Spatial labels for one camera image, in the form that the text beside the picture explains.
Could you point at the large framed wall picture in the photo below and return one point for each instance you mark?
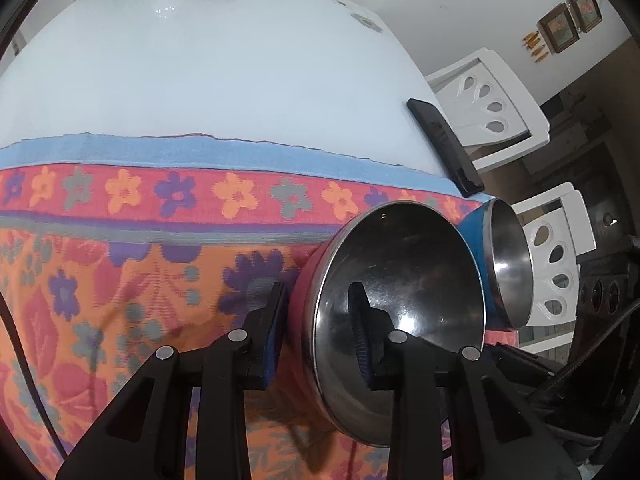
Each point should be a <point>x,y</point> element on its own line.
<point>558,29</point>

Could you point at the floral orange tablecloth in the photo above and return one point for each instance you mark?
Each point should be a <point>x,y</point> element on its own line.
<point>125,240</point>

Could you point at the red steel-lined bowl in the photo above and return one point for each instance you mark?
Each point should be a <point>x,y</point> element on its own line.
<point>415,270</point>

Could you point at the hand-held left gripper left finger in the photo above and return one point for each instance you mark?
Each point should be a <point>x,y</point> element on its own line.
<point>272,340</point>

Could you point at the dark wooden cabinet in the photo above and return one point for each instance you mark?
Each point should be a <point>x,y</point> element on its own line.
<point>600,185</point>

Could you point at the small framed wall picture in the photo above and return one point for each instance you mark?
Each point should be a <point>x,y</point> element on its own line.
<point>586,7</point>

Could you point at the blue steel-lined bowl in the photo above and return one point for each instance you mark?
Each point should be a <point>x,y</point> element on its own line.
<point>510,270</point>

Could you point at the yellow hanging wall ornaments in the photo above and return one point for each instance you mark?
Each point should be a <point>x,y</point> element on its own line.
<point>536,46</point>

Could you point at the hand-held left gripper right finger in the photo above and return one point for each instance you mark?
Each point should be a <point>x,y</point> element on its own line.
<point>361,345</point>

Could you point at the white dining chair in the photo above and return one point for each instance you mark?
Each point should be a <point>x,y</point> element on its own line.
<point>570,220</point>
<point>520,110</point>

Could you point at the black smartphone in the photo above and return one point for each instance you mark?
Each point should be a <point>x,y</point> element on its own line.
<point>445,145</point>

